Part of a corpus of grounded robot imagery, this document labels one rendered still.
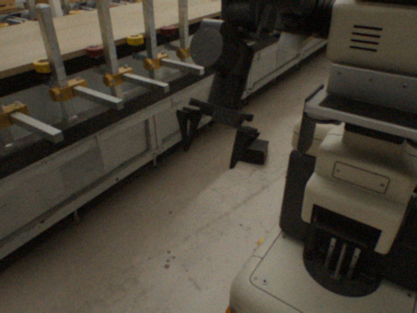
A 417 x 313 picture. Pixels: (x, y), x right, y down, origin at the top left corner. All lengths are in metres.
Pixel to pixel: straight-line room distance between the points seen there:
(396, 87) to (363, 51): 0.09
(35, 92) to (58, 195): 0.56
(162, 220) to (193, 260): 0.33
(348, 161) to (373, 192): 0.10
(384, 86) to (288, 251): 0.85
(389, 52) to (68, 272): 1.56
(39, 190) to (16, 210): 0.13
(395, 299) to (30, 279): 1.51
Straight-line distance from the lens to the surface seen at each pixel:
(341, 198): 0.88
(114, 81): 1.52
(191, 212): 1.95
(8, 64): 1.58
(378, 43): 0.76
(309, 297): 1.31
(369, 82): 0.75
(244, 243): 1.80
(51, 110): 1.66
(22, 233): 1.82
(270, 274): 1.33
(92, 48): 1.64
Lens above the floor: 1.32
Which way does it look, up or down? 33 degrees down
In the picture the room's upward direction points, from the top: straight up
